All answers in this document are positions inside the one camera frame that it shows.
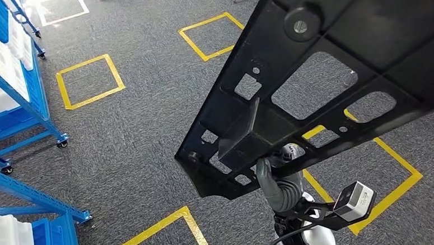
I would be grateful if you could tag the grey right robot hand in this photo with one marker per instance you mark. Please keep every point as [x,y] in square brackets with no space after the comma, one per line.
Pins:
[266,182]

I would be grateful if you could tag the black plastic license plate frame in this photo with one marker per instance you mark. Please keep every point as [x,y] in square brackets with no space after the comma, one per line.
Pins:
[383,34]

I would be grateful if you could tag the blue metal shelf rack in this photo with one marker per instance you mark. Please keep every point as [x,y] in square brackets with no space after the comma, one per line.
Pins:
[31,194]

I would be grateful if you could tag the yellow floor tape square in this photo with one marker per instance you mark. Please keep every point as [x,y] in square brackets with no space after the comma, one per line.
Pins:
[152,229]

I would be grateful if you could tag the blue metal rack with casters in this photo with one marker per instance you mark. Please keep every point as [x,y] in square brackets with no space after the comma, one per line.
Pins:
[5,127]

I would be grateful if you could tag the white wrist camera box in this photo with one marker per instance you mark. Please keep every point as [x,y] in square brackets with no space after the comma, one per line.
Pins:
[355,201]

